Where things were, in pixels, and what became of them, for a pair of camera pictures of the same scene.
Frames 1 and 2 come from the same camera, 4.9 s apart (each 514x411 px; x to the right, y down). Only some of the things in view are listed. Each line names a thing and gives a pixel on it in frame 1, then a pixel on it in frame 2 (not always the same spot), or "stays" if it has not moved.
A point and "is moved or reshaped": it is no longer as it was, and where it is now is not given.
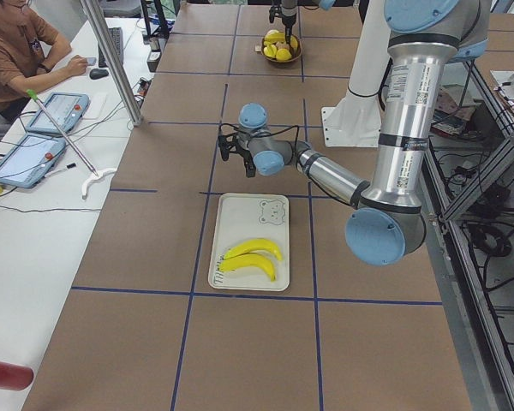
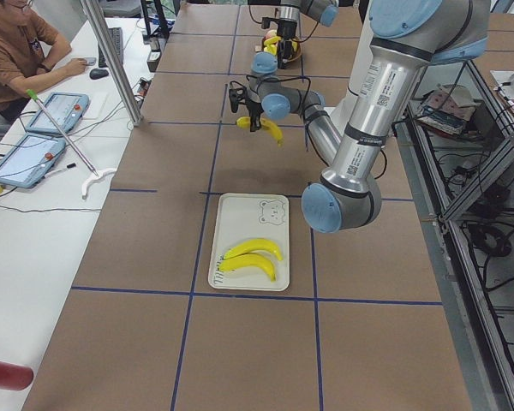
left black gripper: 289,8 -> 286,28
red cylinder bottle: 5,375 stays
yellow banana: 248,259 stays
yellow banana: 253,245 stays
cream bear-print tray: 240,218 stays
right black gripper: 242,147 -> 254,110
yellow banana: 273,36 is moved or reshaped
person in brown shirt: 18,50 stays
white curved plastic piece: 96,179 stays
